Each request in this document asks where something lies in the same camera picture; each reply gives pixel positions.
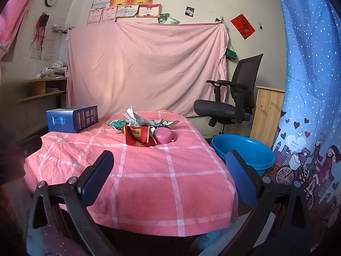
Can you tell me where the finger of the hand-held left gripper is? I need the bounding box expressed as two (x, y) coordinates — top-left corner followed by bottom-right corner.
(22, 135), (43, 157)

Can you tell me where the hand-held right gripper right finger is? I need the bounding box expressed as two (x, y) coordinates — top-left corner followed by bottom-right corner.
(225, 150), (317, 256)

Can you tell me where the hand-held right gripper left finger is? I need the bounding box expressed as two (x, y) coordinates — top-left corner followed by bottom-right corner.
(25, 150), (120, 256)

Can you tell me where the blue plastic basin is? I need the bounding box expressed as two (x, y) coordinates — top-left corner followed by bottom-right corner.
(211, 134), (276, 176)

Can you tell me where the red snack packet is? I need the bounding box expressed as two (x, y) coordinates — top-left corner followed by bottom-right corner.
(125, 126), (157, 148)

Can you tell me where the silver wrapper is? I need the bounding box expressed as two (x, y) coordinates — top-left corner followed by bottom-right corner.
(123, 106), (150, 126)

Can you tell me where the pink round bowl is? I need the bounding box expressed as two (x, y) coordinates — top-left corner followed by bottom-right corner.
(155, 127), (176, 144)

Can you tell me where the blue cardboard box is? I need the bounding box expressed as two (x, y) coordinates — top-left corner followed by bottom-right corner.
(46, 105), (98, 134)

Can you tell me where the pink checked tablecloth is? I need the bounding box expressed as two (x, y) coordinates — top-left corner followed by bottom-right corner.
(24, 111), (239, 238)

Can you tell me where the wooden shelf desk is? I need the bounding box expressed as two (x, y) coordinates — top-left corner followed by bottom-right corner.
(0, 77), (68, 104)

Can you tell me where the wooden cabinet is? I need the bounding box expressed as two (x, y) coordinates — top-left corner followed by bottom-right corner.
(250, 85), (285, 148)

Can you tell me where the stack of newspapers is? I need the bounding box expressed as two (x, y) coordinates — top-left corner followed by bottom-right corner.
(33, 63), (68, 80)

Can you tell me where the black office chair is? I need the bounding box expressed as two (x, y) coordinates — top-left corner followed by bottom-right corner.
(194, 54), (264, 134)

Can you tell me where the pink hanging sheet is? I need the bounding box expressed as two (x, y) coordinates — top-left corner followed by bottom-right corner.
(66, 21), (230, 118)

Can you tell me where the blue printed curtain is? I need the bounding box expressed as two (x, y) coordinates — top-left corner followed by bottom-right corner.
(270, 0), (341, 256)

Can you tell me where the pink curtain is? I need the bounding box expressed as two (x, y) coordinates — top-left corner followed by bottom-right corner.
(0, 0), (43, 62)

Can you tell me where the wall calendar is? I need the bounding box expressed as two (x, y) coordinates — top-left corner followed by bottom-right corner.
(30, 39), (55, 61)

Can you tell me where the red knot wall hanging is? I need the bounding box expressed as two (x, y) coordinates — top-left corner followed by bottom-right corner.
(30, 11), (50, 49)

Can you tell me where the wire wall rack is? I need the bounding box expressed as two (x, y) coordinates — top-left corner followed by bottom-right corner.
(52, 24), (75, 35)

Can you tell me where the red paper wall decoration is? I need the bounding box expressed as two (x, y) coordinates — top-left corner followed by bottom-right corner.
(230, 13), (255, 40)

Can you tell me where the group of wall certificates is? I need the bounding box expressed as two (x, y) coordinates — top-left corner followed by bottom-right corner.
(87, 0), (180, 26)

